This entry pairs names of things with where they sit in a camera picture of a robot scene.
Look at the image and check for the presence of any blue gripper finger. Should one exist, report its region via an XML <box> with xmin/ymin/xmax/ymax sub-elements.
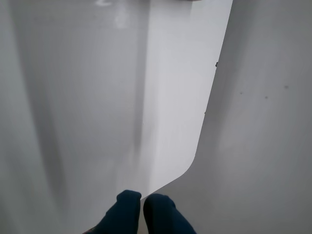
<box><xmin>82</xmin><ymin>190</ymin><xmax>142</xmax><ymax>234</ymax></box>
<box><xmin>143</xmin><ymin>194</ymin><xmax>198</xmax><ymax>234</ymax></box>

